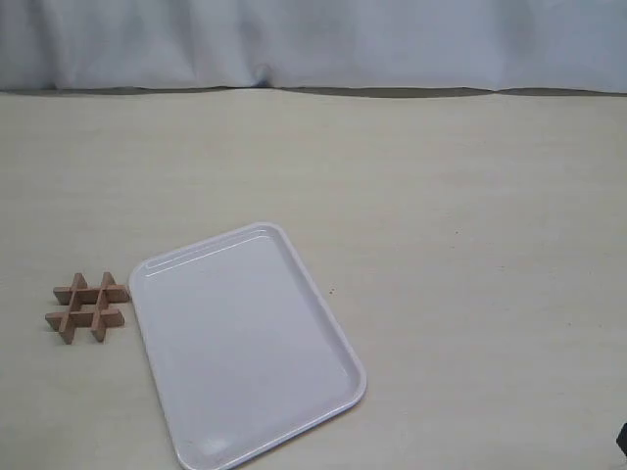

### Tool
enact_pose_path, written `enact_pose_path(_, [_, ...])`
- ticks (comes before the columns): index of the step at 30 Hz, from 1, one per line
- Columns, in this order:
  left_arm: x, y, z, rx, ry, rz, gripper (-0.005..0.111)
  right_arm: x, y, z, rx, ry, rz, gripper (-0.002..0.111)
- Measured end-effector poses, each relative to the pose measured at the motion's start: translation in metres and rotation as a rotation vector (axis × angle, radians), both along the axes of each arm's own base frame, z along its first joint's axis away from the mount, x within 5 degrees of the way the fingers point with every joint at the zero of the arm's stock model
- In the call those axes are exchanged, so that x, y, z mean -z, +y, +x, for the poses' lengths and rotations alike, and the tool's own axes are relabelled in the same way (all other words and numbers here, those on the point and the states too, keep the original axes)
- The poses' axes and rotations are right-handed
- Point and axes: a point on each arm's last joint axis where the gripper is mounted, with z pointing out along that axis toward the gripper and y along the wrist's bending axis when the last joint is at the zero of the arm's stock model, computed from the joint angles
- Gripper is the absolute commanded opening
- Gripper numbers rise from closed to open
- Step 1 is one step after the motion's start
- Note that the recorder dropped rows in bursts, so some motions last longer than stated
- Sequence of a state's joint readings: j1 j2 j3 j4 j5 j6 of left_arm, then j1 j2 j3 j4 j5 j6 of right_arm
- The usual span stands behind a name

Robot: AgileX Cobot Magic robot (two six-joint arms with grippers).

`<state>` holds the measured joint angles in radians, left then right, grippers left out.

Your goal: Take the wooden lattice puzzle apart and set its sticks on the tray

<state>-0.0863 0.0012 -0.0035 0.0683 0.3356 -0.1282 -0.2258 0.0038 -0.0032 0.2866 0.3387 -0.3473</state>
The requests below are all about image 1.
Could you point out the white plastic tray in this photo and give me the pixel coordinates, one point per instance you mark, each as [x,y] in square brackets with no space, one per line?
[244,350]

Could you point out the white backdrop cloth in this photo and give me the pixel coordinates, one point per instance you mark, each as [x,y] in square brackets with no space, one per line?
[490,45]

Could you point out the black object at edge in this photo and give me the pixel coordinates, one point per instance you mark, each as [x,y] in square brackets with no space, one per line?
[621,439]

